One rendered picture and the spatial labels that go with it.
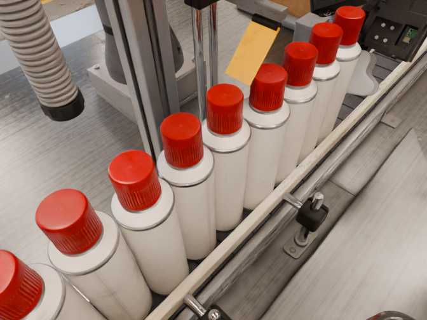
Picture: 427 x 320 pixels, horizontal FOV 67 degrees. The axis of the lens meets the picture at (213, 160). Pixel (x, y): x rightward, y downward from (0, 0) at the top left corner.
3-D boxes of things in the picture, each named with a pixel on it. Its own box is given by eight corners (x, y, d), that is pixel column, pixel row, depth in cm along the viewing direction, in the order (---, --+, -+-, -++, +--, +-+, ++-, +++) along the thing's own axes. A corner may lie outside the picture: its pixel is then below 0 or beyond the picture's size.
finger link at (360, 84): (351, 122, 46) (388, 59, 42) (316, 103, 49) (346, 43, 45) (357, 120, 49) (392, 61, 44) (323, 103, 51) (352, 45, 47)
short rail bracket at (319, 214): (303, 255, 45) (325, 210, 36) (286, 241, 46) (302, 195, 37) (316, 239, 46) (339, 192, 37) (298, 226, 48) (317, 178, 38)
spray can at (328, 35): (299, 173, 48) (338, 47, 32) (271, 155, 50) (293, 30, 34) (318, 153, 50) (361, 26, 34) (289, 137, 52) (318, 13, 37)
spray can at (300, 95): (279, 195, 45) (310, 70, 30) (250, 175, 48) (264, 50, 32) (300, 173, 48) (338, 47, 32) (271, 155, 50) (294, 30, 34)
